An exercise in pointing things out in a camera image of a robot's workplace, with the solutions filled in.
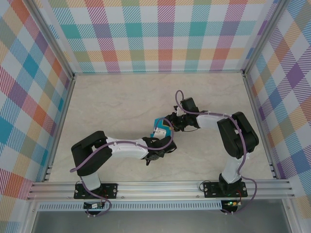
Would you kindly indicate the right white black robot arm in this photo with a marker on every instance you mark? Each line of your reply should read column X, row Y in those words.
column 209, row 121

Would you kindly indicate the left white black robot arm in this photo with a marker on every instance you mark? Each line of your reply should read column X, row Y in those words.
column 128, row 151

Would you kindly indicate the grey metal panel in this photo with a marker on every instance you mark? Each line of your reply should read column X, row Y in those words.
column 158, row 222

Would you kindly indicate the small black circuit board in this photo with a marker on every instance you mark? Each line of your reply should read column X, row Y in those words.
column 93, row 205

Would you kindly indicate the circuit board with green light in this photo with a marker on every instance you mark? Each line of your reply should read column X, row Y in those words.
column 232, row 203

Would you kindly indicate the aluminium mounting rail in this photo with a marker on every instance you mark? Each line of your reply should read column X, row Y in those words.
column 158, row 190

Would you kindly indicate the aluminium frame floor rail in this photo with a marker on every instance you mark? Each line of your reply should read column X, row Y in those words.
column 158, row 72
column 260, row 126
column 59, row 131

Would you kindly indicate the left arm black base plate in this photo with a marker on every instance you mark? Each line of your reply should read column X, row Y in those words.
column 111, row 190

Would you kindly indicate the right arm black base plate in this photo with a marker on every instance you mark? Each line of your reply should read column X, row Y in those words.
column 211, row 190

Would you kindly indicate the aluminium frame post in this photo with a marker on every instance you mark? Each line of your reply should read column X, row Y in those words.
column 54, row 40
column 263, row 36

